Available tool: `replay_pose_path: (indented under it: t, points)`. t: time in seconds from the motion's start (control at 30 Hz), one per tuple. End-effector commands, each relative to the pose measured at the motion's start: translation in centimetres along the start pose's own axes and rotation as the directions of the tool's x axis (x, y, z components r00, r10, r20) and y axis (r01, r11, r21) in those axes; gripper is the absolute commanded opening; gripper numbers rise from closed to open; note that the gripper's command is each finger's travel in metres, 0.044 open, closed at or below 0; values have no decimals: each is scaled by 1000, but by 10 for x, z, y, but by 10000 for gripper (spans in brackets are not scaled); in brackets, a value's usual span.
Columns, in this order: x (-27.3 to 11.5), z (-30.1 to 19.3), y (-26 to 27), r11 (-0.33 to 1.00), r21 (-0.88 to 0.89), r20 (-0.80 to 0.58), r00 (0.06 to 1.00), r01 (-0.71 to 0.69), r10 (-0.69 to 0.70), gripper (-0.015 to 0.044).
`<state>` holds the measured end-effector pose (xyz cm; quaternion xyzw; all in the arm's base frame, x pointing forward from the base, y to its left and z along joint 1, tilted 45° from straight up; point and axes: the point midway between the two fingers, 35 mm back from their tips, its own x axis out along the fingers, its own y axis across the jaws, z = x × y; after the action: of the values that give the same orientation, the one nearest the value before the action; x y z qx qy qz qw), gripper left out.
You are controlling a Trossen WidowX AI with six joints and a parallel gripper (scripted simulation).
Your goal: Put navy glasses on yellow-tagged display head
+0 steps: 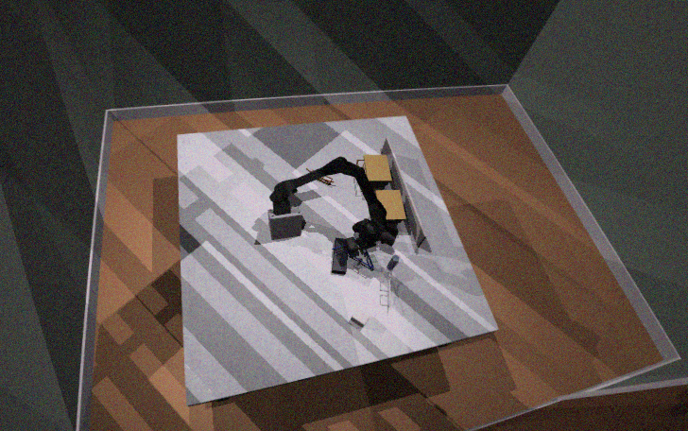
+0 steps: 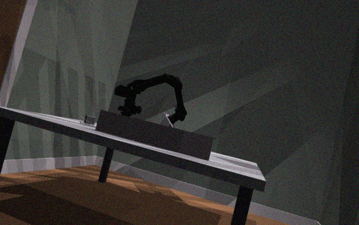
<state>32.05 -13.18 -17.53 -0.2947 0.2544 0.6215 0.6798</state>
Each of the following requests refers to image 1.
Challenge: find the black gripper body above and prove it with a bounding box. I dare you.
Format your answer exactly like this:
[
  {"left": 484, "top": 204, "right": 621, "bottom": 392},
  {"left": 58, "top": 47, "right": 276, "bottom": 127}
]
[{"left": 345, "top": 229, "right": 380, "bottom": 253}]

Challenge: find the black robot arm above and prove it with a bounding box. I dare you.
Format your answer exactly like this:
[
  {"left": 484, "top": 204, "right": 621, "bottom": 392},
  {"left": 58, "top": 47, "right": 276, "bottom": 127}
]
[{"left": 269, "top": 157, "right": 399, "bottom": 247}]

